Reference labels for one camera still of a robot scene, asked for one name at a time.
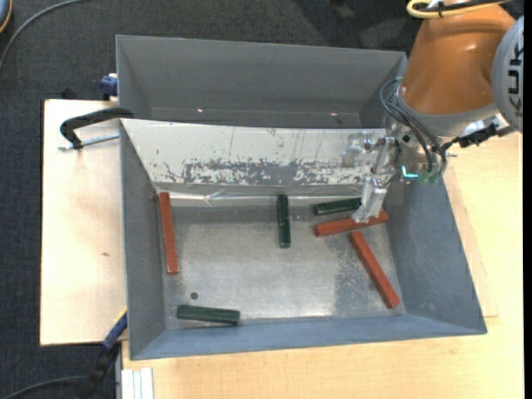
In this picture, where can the black cylinder on white bracket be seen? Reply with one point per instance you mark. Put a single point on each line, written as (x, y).
(478, 136)

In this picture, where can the red-brown flat block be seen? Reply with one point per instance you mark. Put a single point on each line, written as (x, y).
(374, 268)
(168, 235)
(336, 226)

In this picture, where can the dark green flat block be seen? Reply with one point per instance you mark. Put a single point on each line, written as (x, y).
(284, 223)
(208, 314)
(334, 207)

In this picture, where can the grey metal bin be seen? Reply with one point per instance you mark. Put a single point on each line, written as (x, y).
(257, 264)

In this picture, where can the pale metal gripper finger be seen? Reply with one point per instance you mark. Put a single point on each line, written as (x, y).
(379, 200)
(365, 206)

